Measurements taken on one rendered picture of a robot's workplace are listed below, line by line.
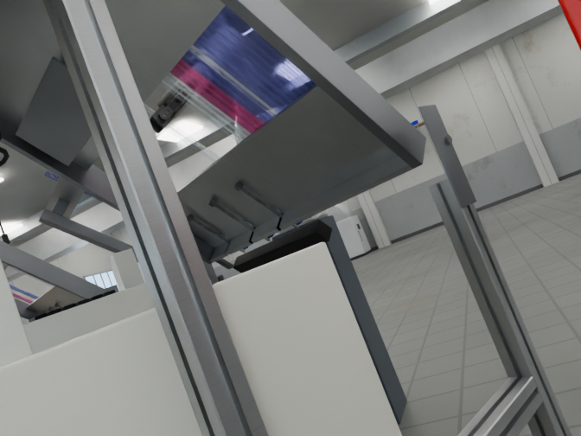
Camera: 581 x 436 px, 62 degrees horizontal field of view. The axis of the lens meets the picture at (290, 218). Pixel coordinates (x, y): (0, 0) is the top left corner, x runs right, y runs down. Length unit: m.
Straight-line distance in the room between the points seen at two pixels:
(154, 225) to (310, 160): 0.53
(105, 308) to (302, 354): 0.37
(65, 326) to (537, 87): 11.76
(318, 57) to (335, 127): 0.15
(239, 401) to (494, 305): 0.48
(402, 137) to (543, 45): 11.59
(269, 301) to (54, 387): 0.22
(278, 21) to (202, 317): 0.44
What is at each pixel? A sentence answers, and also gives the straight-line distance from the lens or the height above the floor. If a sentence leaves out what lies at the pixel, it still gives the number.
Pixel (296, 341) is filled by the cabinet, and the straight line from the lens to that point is 0.54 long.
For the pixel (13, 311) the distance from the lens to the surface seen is 0.44.
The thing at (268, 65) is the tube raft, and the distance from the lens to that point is 0.81.
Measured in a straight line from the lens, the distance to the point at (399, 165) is 0.84.
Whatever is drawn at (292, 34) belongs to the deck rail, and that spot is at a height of 0.90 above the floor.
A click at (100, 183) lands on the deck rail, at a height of 0.94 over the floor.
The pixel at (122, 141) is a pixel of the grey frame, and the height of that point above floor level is 0.76.
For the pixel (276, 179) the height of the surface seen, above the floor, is 0.77.
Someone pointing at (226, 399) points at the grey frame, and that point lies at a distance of 0.44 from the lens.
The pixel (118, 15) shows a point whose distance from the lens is 0.86.
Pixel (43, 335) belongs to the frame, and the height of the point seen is 0.64.
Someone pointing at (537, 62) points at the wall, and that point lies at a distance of 12.27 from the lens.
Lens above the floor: 0.62
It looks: 4 degrees up
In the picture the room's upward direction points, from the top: 22 degrees counter-clockwise
